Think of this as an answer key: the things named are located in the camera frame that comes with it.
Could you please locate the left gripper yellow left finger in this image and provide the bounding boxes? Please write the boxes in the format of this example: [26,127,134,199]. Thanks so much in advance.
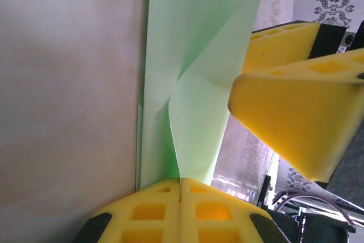
[73,178,182,243]

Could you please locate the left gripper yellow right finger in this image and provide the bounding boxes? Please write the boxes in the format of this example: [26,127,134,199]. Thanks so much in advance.
[180,178,291,243]

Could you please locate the green paper sheet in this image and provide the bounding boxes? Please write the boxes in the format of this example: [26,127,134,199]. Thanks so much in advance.
[135,0,268,192]

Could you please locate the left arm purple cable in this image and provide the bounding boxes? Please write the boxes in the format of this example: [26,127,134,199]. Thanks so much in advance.
[272,191,356,226]

